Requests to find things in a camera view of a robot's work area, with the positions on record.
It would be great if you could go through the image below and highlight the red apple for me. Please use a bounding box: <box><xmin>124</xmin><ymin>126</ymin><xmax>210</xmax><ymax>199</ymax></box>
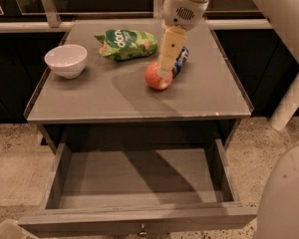
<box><xmin>145</xmin><ymin>61</ymin><xmax>172</xmax><ymax>91</ymax></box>

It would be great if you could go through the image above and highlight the open grey top drawer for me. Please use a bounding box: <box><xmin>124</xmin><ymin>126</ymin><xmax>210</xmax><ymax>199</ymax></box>
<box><xmin>19</xmin><ymin>140</ymin><xmax>257</xmax><ymax>237</ymax></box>

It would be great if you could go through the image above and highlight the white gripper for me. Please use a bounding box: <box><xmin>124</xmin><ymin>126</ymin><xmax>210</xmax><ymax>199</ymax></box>
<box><xmin>157</xmin><ymin>0</ymin><xmax>208</xmax><ymax>78</ymax></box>

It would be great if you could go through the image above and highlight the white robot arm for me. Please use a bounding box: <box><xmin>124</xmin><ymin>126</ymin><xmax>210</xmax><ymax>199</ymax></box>
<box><xmin>157</xmin><ymin>0</ymin><xmax>299</xmax><ymax>239</ymax></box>

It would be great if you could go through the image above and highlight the blue soda can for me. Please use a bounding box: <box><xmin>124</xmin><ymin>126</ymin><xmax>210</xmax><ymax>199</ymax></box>
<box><xmin>172</xmin><ymin>47</ymin><xmax>189</xmax><ymax>78</ymax></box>

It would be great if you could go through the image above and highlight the white ceramic bowl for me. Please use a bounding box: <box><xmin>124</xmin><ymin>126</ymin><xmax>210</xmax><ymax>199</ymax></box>
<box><xmin>44</xmin><ymin>44</ymin><xmax>88</xmax><ymax>79</ymax></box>

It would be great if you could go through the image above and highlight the metal railing frame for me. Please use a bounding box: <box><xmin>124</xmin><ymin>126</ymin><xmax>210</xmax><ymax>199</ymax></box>
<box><xmin>0</xmin><ymin>0</ymin><xmax>270</xmax><ymax>33</ymax></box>

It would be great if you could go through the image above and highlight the green chip bag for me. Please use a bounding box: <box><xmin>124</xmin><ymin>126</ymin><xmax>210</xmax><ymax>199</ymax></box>
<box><xmin>95</xmin><ymin>29</ymin><xmax>157</xmax><ymax>62</ymax></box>

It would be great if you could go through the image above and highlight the clear plastic bin corner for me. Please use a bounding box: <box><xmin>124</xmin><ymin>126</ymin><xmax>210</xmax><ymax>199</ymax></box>
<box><xmin>0</xmin><ymin>219</ymin><xmax>40</xmax><ymax>239</ymax></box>

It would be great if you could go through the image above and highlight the metal drawer knob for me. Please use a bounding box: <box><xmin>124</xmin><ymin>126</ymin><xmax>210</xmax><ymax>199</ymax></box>
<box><xmin>138</xmin><ymin>224</ymin><xmax>148</xmax><ymax>237</ymax></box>

